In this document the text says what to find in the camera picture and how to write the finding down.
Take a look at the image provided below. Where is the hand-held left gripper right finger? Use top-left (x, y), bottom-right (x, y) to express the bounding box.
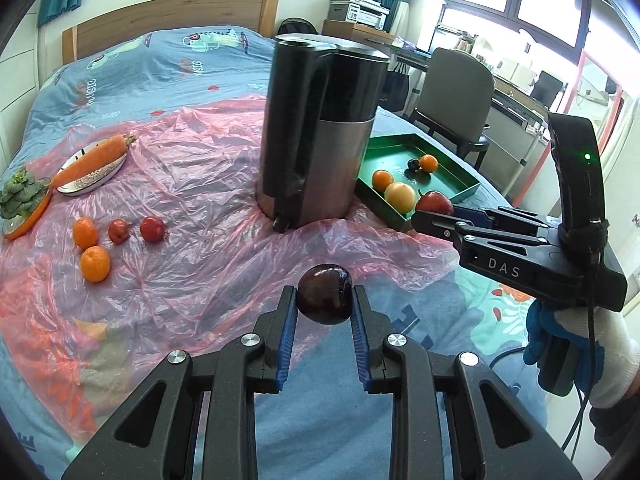
top-left (350, 285), bottom-right (583, 480)

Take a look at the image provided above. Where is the pink plastic sheet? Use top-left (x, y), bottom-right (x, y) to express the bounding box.
top-left (0, 95), bottom-right (461, 431)

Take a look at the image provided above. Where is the black cable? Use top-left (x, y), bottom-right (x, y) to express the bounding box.
top-left (487, 220), bottom-right (601, 461)

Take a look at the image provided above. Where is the person's right hand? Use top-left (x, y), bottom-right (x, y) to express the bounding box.
top-left (524, 301), bottom-right (640, 410)

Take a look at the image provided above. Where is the white patterned plate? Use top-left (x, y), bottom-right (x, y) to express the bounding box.
top-left (56, 144), bottom-right (128, 195)

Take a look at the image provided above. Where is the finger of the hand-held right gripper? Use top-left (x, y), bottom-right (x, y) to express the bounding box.
top-left (411, 210), bottom-right (551, 253)
top-left (450, 204), bottom-right (558, 233)

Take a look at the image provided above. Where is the wooden bed headboard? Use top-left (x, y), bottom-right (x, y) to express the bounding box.
top-left (62, 0), bottom-right (280, 66)

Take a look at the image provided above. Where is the green leafy vegetable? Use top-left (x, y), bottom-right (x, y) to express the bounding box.
top-left (0, 169), bottom-right (51, 220)

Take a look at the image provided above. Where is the black tote bag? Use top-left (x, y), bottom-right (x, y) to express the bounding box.
top-left (382, 57), bottom-right (413, 113)

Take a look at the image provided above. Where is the yellow round pear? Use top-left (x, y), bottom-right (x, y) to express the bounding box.
top-left (384, 182), bottom-right (417, 213)

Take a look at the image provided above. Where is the white wardrobe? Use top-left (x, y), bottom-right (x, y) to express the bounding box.
top-left (0, 45), bottom-right (41, 131)

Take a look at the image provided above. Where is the white printer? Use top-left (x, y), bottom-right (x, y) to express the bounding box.
top-left (328, 0), bottom-right (391, 31)

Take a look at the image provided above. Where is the orange dish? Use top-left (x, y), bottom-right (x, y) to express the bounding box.
top-left (2, 177), bottom-right (53, 240)

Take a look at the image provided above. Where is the black and silver kettle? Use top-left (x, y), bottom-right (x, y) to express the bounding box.
top-left (256, 33), bottom-right (392, 233)

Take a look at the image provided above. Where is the carrot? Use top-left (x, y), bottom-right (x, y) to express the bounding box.
top-left (50, 132), bottom-right (138, 190)

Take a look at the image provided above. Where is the small red apple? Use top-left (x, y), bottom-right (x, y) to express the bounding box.
top-left (140, 216), bottom-right (166, 243)
top-left (108, 219), bottom-right (132, 245)
top-left (415, 190), bottom-right (455, 217)

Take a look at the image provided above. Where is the wooden drawer cabinet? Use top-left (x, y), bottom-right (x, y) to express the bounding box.
top-left (322, 19), bottom-right (398, 51)

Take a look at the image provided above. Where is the person's right forearm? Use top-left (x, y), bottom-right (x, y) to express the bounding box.
top-left (589, 387), bottom-right (640, 458)

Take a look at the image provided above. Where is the black backpack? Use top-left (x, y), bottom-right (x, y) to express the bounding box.
top-left (277, 17), bottom-right (316, 41)

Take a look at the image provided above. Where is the grey chair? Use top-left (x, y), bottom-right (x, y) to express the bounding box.
top-left (410, 47), bottom-right (496, 171)

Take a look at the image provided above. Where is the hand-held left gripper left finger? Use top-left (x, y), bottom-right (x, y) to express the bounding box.
top-left (60, 285), bottom-right (298, 480)

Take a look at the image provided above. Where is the green tray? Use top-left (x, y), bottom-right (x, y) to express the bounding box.
top-left (355, 133), bottom-right (482, 233)

